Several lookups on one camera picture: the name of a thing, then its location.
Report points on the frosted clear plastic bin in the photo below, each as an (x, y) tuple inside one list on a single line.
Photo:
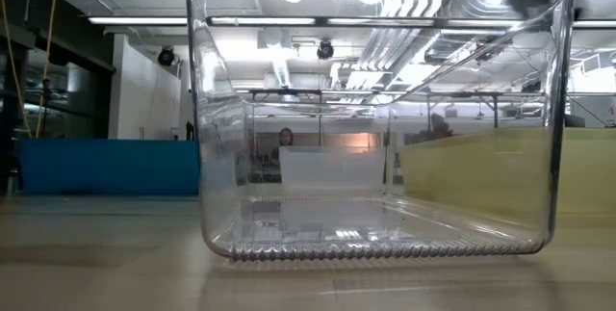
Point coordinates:
[(332, 171)]

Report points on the black round ceiling fixture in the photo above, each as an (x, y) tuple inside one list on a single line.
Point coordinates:
[(325, 50), (166, 56)]

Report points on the person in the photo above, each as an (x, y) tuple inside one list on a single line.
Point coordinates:
[(286, 137)]

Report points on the black tripod stand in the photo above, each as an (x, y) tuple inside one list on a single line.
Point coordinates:
[(46, 109)]

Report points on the glossy clear plastic bin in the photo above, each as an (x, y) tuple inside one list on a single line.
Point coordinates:
[(385, 249)]

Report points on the ceiling light strip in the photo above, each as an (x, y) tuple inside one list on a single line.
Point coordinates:
[(137, 20)]

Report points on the yellow plastic bin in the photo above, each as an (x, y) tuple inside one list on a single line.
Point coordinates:
[(592, 171)]

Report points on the teal plastic bin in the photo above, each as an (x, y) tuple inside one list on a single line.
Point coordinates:
[(106, 166)]

